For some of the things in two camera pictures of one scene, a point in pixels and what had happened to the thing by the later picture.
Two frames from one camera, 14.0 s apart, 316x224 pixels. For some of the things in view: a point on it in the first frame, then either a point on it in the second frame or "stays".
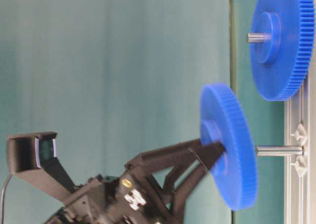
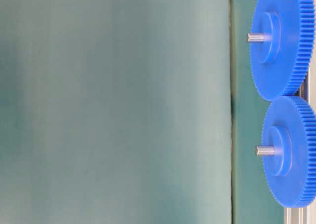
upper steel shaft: (256, 37) stays
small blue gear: (222, 119) to (290, 175)
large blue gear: (280, 67) stays
